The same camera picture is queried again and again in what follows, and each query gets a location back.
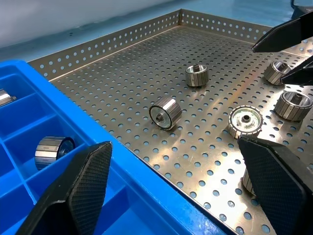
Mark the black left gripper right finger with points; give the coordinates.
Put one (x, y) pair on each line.
(276, 186)

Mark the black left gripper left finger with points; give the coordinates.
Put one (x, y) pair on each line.
(80, 195)

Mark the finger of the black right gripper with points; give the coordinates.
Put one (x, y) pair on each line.
(302, 74)
(286, 34)

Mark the blue compartment parts tray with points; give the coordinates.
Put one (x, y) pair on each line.
(146, 195)

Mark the perforated metal tray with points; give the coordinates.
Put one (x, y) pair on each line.
(146, 73)

